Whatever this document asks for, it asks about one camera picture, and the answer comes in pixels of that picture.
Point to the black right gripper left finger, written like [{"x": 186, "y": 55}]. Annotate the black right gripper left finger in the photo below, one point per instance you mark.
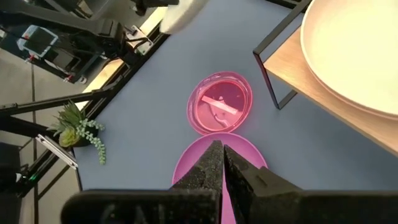
[{"x": 155, "y": 205}]

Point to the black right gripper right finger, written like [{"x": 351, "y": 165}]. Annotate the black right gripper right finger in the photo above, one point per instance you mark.
[{"x": 295, "y": 208}]

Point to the magenta matte plate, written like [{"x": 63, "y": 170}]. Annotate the magenta matte plate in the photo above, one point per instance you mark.
[{"x": 189, "y": 165}]

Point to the pink transparent plate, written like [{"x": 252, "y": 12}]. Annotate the pink transparent plate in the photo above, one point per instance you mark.
[{"x": 219, "y": 102}]

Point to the peach matte plate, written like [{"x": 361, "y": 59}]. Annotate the peach matte plate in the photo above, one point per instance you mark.
[{"x": 357, "y": 46}]

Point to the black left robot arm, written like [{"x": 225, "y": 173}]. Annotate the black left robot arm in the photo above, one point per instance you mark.
[{"x": 77, "y": 26}]

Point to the wooden table side board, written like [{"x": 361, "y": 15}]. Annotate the wooden table side board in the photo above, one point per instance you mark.
[{"x": 109, "y": 71}]

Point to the potted succulent plant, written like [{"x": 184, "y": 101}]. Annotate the potted succulent plant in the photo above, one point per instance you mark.
[{"x": 73, "y": 127}]

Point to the blue-framed touchscreen monitor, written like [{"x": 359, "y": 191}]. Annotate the blue-framed touchscreen monitor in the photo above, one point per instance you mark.
[{"x": 38, "y": 40}]

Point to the silver metal frame bracket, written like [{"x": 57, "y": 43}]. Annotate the silver metal frame bracket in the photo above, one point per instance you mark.
[{"x": 56, "y": 151}]

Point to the wooden shelf with black frame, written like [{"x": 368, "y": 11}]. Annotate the wooden shelf with black frame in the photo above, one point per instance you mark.
[{"x": 295, "y": 71}]

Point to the black metal rig frame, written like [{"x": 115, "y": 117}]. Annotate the black metal rig frame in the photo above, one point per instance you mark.
[{"x": 25, "y": 126}]

